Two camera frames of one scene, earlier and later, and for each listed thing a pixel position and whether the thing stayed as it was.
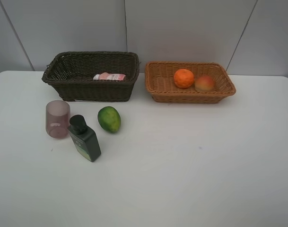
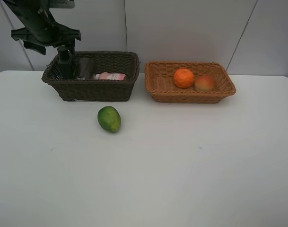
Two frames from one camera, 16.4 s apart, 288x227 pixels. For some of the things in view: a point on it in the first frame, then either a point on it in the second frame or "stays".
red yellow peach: [204, 83] stays
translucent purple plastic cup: [57, 117] to [86, 70]
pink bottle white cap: [106, 76] stays
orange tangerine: [183, 78] stays
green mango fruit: [109, 119] stays
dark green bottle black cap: [84, 138] to [63, 55]
